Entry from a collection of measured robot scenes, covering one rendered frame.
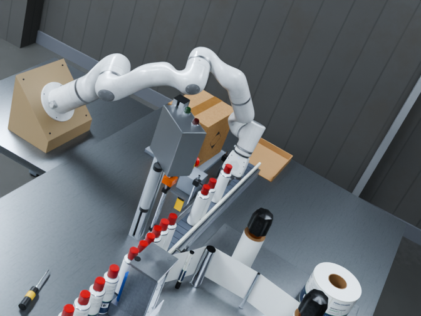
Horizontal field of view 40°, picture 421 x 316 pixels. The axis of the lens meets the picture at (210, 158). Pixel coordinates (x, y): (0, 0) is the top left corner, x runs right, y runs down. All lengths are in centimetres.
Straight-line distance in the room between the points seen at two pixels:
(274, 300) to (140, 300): 52
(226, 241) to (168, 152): 65
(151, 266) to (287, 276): 78
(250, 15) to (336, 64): 75
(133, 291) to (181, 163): 46
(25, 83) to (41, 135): 24
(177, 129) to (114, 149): 98
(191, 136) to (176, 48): 293
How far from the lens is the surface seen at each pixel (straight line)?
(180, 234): 243
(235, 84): 236
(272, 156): 328
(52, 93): 275
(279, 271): 248
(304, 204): 303
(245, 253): 229
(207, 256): 213
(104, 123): 304
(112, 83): 245
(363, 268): 284
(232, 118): 258
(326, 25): 436
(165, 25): 481
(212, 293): 225
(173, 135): 195
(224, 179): 258
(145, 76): 244
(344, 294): 232
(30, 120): 273
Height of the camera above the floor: 244
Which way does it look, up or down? 32 degrees down
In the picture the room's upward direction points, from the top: 22 degrees clockwise
